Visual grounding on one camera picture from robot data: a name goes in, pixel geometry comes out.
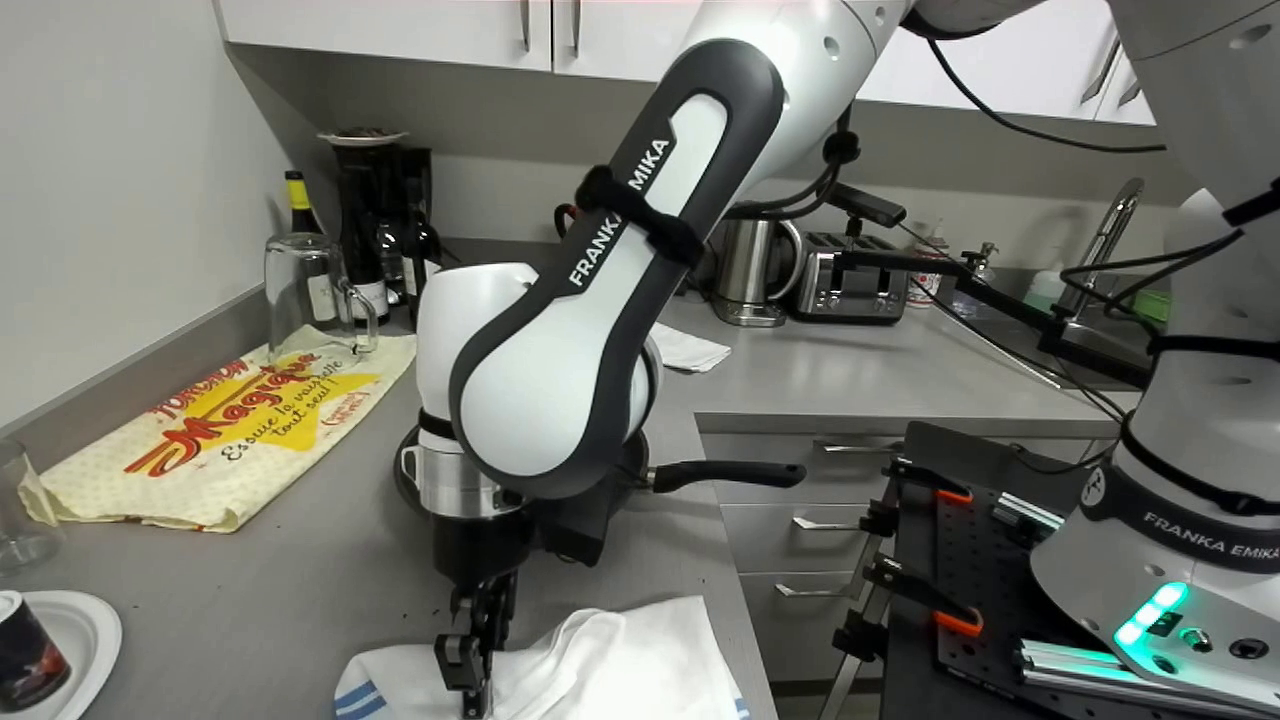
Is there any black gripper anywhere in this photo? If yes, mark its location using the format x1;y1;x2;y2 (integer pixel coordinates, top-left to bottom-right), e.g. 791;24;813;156
430;510;541;720

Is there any black frying pan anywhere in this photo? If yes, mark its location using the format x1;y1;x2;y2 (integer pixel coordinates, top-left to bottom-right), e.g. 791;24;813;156
394;435;809;536

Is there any cream tortilla bag red print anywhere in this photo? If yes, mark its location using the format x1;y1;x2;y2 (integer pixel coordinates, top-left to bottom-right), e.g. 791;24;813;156
15;322;419;541

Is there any small white cloth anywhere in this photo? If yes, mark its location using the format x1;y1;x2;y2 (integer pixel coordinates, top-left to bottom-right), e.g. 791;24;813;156
654;320;738;378

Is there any clear glass jar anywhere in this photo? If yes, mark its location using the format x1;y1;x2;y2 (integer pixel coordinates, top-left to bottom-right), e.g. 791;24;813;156
262;230;348;356

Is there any dark glass bottle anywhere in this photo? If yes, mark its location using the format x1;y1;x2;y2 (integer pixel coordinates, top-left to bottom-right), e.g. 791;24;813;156
401;217;451;298

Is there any dark printed mug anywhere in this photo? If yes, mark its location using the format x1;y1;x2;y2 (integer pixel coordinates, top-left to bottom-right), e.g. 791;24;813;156
0;591;76;715

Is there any stainless steel kettle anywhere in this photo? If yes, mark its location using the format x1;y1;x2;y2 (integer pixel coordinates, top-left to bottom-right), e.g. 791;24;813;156
702;211;813;331

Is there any black coffee maker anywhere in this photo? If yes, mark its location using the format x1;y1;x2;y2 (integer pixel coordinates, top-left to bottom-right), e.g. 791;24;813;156
315;126;439;322

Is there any clear drinking glass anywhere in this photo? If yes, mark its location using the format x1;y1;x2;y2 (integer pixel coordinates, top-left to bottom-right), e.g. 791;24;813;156
0;442;66;575

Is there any dark bottle with yellow cap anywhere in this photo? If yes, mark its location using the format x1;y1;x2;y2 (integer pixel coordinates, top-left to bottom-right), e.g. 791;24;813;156
280;168;342;331

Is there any silver toaster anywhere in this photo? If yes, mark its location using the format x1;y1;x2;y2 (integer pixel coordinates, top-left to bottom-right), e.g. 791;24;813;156
790;230;921;327

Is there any black perforated breadboard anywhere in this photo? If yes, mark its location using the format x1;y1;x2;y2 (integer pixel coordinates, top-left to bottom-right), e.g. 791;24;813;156
882;417;1135;720

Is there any chrome faucet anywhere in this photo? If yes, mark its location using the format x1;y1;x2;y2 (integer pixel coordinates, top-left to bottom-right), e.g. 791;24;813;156
1061;174;1152;320

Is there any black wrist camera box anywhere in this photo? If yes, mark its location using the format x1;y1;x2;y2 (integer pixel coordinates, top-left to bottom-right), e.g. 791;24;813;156
534;481;632;573

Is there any silver drawer handle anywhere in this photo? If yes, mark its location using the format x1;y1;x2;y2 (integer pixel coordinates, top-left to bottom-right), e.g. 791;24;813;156
815;431;911;464
785;507;873;541
770;575;861;607

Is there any black clamp with orange handle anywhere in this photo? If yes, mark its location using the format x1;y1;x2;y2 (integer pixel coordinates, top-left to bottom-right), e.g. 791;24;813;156
861;555;992;645
883;455;981;520

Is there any black cable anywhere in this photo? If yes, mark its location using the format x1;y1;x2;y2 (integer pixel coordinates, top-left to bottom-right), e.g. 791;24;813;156
726;118;861;223
917;32;1170;160

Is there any aluminium rail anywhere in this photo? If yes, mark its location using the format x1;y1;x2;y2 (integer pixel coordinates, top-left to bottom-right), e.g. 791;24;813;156
1016;636;1280;720
992;486;1073;536

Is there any black camera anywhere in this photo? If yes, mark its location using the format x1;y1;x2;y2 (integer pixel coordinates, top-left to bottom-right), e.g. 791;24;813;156
830;179;911;230

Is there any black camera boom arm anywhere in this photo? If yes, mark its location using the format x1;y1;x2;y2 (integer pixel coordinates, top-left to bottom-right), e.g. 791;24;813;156
863;243;1159;390

